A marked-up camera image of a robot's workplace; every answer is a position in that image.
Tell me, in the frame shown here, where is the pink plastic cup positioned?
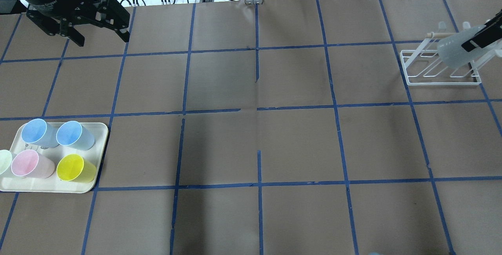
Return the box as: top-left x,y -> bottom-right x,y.
11,149 -> 55,179

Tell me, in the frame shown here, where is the blue cup near yellow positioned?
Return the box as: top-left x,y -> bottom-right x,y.
56,121 -> 95,151

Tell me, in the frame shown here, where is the white plastic cup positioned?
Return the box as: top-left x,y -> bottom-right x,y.
437,25 -> 496,69

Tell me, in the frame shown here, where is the blue cup far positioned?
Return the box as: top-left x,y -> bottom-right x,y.
21,118 -> 59,148

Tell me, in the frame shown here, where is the wooden rack dowel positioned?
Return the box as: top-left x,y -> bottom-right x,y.
426,32 -> 457,38

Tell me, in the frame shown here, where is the white wire cup rack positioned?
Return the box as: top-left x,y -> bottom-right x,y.
399,22 -> 501,86

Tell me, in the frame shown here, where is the pale green plastic cup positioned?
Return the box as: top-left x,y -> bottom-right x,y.
0,149 -> 16,178

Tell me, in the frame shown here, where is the yellow plastic cup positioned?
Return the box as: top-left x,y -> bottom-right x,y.
56,154 -> 97,183

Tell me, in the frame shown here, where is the cream plastic tray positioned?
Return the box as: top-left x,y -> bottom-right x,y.
0,122 -> 109,193

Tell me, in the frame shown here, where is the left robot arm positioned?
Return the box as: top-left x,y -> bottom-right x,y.
25,0 -> 130,47

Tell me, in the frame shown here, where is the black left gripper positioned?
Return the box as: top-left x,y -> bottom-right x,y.
26,0 -> 130,47

